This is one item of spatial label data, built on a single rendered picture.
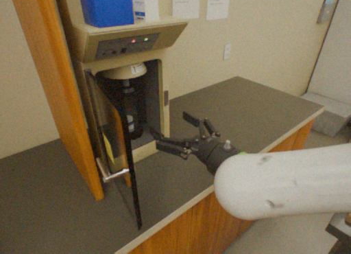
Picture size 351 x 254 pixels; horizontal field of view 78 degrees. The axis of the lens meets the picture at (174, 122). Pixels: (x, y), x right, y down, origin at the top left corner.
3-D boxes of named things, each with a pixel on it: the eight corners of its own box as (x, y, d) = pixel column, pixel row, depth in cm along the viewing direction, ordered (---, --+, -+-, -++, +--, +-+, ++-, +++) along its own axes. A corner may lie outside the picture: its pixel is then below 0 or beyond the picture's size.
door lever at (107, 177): (115, 157, 61) (114, 149, 60) (127, 178, 55) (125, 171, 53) (96, 163, 59) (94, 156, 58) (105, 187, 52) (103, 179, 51)
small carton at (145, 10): (135, 20, 64) (133, -4, 61) (148, 18, 68) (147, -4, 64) (145, 22, 62) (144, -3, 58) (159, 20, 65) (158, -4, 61)
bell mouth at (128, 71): (93, 69, 86) (90, 55, 83) (133, 61, 95) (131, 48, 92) (112, 83, 74) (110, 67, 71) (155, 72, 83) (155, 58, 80)
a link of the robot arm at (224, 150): (219, 193, 53) (243, 175, 58) (225, 156, 47) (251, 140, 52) (202, 178, 57) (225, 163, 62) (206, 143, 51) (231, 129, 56)
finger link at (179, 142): (198, 149, 62) (198, 152, 60) (160, 145, 63) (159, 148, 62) (199, 138, 59) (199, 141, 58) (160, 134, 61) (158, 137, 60)
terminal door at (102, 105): (110, 168, 85) (88, 68, 64) (141, 232, 63) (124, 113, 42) (107, 169, 85) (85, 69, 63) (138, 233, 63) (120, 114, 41)
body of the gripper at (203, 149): (230, 138, 57) (204, 123, 63) (206, 151, 52) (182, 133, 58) (226, 159, 61) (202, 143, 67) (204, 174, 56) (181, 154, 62)
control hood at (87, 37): (79, 61, 63) (70, 24, 58) (168, 45, 80) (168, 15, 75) (94, 72, 55) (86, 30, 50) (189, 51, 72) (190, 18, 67)
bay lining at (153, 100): (88, 131, 102) (69, 55, 83) (137, 114, 116) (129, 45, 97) (111, 158, 86) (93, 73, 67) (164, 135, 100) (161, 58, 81)
